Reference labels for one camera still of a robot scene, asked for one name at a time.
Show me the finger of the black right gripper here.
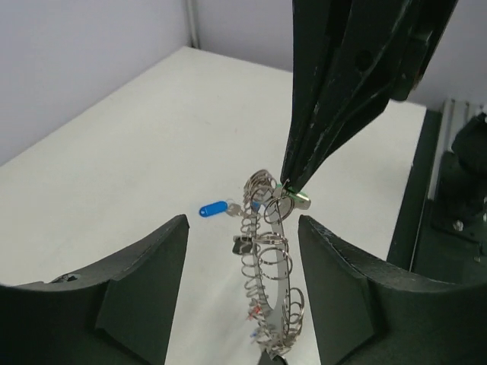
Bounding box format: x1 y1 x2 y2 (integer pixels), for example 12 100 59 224
281 1 352 186
293 0 456 189

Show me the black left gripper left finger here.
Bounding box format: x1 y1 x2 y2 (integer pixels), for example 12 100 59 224
1 214 189 364

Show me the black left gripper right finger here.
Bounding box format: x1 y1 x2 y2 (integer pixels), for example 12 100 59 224
298 215 486 364

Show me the metal key organiser ring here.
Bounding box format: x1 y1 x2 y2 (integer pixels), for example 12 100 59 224
238 167 306 360

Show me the silver key with green tag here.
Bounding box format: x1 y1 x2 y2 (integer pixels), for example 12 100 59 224
273 183 311 210

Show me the black key tag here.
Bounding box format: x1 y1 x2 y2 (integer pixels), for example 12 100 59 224
232 235 253 256

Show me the silver key with blue tag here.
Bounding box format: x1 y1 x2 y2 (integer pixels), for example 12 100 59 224
199 199 242 218

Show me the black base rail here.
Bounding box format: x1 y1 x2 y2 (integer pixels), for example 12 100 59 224
387 109 486 284

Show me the aluminium frame left post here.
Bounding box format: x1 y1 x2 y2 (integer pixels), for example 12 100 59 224
186 0 201 49

